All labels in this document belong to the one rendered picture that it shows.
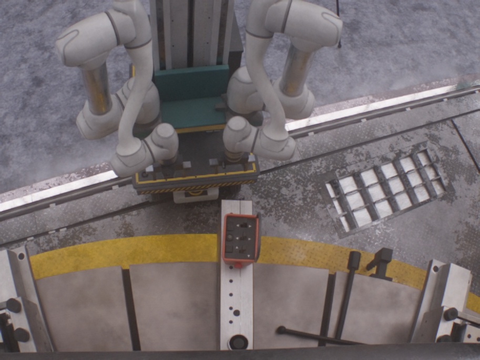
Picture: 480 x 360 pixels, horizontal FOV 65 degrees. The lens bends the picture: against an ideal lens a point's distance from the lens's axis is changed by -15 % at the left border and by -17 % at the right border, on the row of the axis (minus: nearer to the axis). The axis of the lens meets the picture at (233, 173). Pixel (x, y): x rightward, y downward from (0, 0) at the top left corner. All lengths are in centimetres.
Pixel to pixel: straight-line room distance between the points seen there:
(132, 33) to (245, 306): 115
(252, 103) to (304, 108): 23
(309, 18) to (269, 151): 58
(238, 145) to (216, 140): 78
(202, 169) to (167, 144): 76
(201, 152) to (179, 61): 63
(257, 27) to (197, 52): 61
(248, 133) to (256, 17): 50
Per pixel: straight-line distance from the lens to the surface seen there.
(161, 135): 168
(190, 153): 247
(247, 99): 196
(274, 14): 145
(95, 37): 138
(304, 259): 265
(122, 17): 141
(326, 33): 146
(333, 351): 78
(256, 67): 158
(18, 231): 286
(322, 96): 323
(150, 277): 224
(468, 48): 444
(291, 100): 189
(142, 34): 145
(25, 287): 235
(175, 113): 213
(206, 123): 210
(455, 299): 247
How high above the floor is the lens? 249
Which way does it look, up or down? 63 degrees down
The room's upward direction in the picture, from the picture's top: 10 degrees clockwise
